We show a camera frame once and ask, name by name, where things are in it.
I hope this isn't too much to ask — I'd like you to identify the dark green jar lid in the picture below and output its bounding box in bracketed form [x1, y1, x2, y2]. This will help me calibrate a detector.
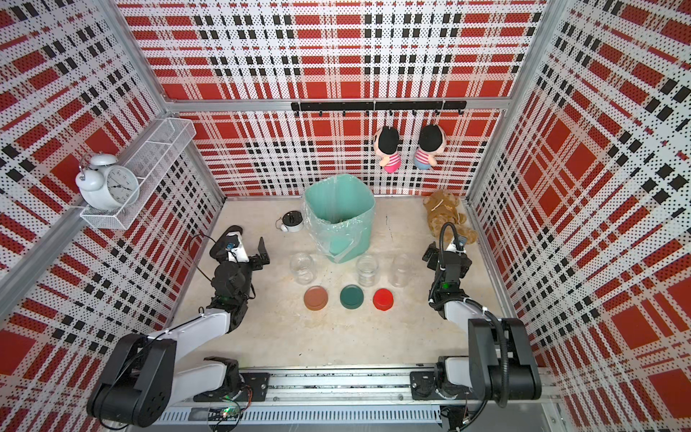
[339, 284, 365, 310]

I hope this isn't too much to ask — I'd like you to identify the orange brown jar lid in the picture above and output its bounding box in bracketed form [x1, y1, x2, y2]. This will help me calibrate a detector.
[303, 285, 329, 311]

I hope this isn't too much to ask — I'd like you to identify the orange lid peanut jar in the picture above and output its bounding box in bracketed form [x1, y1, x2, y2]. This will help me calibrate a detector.
[290, 253, 315, 285]

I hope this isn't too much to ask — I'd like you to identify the white twin-bell alarm clock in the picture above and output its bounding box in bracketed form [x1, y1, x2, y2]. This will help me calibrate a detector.
[75, 153, 140, 212]

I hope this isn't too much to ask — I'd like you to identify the red jar lid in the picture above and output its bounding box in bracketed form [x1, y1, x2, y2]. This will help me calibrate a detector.
[372, 288, 394, 311]

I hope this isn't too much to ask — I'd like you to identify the green plastic trash bin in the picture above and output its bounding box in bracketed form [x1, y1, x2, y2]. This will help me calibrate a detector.
[303, 174, 376, 265]

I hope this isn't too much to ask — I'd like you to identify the white round device black top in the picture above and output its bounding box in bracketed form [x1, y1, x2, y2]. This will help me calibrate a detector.
[275, 210, 303, 233]

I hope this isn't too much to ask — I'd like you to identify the pink striped hanging doll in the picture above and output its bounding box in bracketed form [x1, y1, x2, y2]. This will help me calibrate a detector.
[374, 126, 401, 174]

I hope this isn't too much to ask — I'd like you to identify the green circuit board with wires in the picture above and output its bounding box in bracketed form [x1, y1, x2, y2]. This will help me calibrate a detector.
[207, 400, 251, 432]

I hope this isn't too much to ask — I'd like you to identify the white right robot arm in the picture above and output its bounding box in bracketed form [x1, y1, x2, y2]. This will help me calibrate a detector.
[422, 243, 543, 407]

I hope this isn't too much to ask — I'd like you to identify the clear plastic bin liner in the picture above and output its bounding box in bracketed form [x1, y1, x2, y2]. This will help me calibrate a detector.
[301, 172, 377, 263]

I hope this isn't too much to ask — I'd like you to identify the tan teddy bear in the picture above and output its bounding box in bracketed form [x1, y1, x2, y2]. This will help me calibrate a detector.
[423, 190, 478, 244]

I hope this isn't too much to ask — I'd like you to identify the white wire mesh shelf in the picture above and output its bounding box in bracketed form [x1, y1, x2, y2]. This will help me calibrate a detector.
[80, 117, 195, 230]

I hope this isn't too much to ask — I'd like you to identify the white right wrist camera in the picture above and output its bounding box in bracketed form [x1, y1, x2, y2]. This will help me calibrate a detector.
[455, 236, 467, 254]

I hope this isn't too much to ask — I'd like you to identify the metal base rail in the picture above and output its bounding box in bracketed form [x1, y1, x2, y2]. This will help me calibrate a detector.
[149, 364, 571, 431]

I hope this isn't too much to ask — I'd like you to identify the green lid peanut jar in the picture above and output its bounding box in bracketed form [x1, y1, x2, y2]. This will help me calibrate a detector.
[356, 254, 379, 287]

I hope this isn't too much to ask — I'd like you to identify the blue striped hanging doll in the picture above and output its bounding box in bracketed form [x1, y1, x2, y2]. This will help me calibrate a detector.
[413, 124, 447, 170]

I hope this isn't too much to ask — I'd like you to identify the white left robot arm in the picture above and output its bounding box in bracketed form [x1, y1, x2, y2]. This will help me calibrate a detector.
[86, 225, 270, 431]

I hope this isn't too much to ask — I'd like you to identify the black wall hook rail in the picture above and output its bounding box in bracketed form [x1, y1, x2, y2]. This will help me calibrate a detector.
[291, 100, 468, 115]

